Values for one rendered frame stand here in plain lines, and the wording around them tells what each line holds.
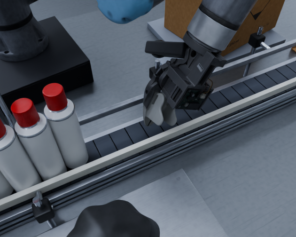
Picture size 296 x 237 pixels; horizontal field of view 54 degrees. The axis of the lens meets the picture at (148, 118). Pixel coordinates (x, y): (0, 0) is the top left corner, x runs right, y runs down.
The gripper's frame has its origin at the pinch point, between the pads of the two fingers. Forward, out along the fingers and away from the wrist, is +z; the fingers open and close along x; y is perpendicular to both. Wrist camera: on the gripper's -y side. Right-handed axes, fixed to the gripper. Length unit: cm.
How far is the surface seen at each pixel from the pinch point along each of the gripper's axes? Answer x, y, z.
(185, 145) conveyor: 9.9, 5.3, 3.1
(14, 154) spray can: -26.0, 2.9, 5.9
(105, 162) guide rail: -9.1, 4.4, 8.0
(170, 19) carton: 26.1, -37.5, -10.2
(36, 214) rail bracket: -22.0, 9.3, 14.3
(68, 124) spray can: -18.3, 1.6, 0.5
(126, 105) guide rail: -4.1, -3.5, -0.5
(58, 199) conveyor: -16.2, 5.3, 17.0
